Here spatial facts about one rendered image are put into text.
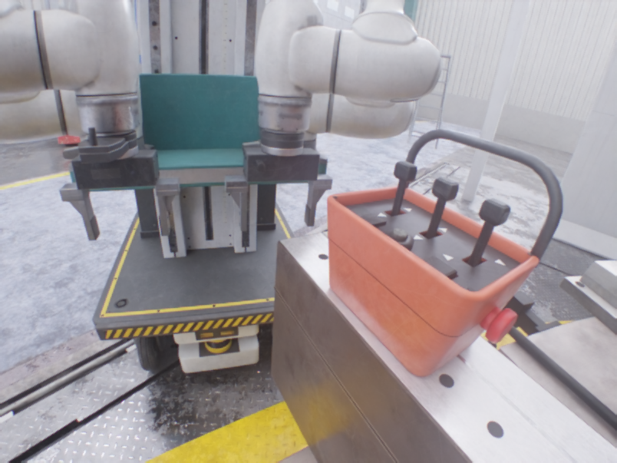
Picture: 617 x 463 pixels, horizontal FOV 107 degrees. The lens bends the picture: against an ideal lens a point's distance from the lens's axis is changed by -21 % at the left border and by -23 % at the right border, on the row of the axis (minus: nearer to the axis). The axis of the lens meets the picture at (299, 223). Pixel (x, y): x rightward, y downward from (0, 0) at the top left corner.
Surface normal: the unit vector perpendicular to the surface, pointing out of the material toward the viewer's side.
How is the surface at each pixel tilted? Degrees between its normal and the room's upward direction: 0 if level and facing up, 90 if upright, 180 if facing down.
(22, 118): 103
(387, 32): 61
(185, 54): 90
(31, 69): 117
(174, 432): 0
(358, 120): 111
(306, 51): 88
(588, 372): 0
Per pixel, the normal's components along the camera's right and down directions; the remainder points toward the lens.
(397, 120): 0.26, 0.64
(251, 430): 0.08, -0.88
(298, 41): 0.02, 0.38
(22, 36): 0.73, 0.10
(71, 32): 0.51, 0.26
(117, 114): 0.73, 0.37
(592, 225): -0.65, 0.30
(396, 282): -0.87, 0.26
